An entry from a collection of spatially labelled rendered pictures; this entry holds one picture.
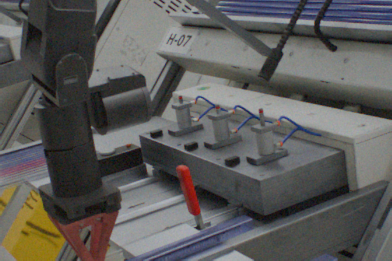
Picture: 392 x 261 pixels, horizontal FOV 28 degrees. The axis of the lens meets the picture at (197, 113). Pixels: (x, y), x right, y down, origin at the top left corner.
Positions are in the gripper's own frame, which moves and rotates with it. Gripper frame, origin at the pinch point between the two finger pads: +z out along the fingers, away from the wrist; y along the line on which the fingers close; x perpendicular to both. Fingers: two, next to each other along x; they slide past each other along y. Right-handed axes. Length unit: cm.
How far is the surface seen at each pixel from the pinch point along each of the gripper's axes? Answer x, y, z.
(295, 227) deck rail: -22.0, -10.0, 0.4
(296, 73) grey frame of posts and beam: -42.7, 14.8, -10.9
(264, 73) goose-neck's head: -28.7, 2.2, -15.6
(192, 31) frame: -46, 53, -15
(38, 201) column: -75, 305, 97
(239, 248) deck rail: -14.0, -10.1, 0.2
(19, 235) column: -61, 305, 112
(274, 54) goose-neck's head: -30.6, 2.2, -17.6
